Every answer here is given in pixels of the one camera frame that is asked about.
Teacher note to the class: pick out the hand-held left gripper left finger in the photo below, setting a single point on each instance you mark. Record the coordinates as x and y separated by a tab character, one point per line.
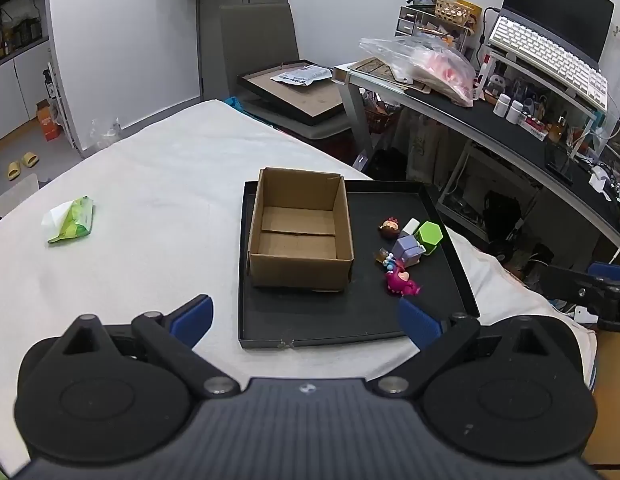
192	321

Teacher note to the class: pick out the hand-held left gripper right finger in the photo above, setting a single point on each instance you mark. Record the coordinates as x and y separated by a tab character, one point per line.
420	324

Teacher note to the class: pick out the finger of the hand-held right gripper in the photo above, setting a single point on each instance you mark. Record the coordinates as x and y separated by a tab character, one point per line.
565	285

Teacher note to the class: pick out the red cartoon figurine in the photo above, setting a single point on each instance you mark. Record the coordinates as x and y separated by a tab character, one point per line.
400	282

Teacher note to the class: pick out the black shallow tray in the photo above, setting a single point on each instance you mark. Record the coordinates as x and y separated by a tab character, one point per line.
370	315

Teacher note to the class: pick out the purple toy box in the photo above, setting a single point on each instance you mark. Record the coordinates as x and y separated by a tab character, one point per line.
407	250

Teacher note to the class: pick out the clear yellow toy box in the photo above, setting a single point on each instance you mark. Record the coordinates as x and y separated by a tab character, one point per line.
380	256

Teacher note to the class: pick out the green hexagonal box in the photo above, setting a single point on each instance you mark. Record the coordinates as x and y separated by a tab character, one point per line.
430	235

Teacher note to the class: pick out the white charger block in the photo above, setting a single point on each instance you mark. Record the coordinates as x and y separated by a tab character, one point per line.
410	226

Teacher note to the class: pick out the doll head figurine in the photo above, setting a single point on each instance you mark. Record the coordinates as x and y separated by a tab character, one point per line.
390	228

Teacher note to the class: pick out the brown cardboard box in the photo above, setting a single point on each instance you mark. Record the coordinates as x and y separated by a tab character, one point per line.
300	265

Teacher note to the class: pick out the black bag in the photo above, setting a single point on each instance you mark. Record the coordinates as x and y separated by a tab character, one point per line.
502	215

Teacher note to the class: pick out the white shelf cart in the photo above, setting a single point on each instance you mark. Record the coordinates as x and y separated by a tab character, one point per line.
470	195

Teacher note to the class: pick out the green tissue pack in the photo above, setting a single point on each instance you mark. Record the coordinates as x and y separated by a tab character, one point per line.
75	220

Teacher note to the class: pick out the grey desk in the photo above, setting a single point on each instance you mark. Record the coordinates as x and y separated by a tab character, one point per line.
490	125

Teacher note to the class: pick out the beige tote bag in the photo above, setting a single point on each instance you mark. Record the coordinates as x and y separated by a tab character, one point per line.
425	145

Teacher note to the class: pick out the white pill bottle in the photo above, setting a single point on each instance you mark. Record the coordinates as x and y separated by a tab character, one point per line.
501	105
515	111

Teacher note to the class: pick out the clear plastic bottle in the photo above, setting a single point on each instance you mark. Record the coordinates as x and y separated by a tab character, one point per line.
105	134

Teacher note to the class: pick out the red plastic basket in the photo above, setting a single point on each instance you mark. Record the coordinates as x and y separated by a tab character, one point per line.
380	116

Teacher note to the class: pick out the white monitor stand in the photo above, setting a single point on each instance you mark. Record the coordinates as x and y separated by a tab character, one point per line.
520	67

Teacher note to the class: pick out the teal cloth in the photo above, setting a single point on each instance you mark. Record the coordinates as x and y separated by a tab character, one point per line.
235	103

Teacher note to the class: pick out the yellow slipper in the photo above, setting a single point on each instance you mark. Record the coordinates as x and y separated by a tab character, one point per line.
13	170
30	160

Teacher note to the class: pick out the white keyboard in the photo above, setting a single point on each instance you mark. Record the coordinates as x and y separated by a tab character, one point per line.
540	50

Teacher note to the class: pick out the orange carton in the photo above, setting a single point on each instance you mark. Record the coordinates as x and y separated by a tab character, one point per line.
49	127

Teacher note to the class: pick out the clear plastic bag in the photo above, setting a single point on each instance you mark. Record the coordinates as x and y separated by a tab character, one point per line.
440	67

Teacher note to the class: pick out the white plastic packet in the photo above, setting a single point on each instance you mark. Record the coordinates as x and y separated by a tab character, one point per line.
302	75

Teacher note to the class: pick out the black monitor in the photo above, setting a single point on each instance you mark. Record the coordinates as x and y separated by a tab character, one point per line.
555	0

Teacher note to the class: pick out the white cabinet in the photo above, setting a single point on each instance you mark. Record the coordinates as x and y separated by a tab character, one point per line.
10	95

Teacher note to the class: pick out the grey chair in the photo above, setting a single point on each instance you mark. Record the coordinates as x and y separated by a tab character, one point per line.
260	35

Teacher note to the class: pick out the wicker basket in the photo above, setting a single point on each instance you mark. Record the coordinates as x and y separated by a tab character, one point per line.
452	10

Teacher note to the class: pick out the grey drawer organizer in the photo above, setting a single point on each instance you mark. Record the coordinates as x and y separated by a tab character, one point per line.
407	22

